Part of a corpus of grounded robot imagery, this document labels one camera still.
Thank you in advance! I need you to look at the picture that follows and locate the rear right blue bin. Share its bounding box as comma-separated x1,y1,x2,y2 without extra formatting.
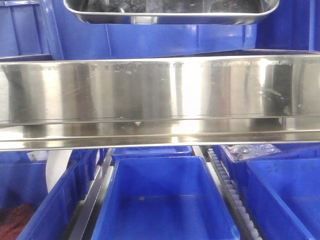
212,143,320,182

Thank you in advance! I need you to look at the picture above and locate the right roller rail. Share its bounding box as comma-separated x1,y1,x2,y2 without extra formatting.
207,148,262,240

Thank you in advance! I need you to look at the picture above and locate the lower middle blue bin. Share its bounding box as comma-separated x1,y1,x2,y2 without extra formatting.
92,156,241,240

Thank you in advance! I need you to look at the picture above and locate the left metal rail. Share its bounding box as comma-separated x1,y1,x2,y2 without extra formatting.
65,154,113,240

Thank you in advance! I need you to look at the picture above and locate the stainless steel shelf front panel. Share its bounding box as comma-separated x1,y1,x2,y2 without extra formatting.
0,52,320,151

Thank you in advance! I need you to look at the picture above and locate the upper left blue bin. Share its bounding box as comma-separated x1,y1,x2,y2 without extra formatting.
0,0,51,58

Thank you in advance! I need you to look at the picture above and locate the upper right blue bin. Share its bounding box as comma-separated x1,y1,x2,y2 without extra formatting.
255,0,320,52

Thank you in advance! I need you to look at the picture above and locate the lower right blue bin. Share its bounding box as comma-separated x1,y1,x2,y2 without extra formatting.
245,158,320,240

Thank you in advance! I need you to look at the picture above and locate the far left blue bin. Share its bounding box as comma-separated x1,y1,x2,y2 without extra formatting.
0,151,48,210

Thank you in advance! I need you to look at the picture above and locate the red mesh bag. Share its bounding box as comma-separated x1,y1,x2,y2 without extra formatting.
0,203,35,240

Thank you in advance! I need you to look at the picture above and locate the lower left blue bin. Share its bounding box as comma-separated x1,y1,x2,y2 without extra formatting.
17,149,105,240

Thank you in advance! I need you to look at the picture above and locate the upper middle blue bin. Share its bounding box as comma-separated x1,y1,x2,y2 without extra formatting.
40,0,257,60

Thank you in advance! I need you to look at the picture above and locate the white roll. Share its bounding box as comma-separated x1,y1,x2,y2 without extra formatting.
45,149,72,192

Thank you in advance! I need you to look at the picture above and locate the silver metal tray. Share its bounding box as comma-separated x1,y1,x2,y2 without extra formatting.
63,0,280,25

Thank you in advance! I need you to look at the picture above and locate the blue bin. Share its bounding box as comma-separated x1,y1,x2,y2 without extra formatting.
17,149,105,240
245,158,320,240
108,146,193,162
0,0,51,58
255,0,320,52
212,143,320,182
40,0,257,60
92,156,241,240
0,151,48,210

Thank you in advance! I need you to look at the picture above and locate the clear bag of parts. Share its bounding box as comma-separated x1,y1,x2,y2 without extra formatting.
227,143,281,161

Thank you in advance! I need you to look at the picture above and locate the rear middle blue bin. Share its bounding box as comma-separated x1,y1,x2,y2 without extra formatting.
108,146,193,162

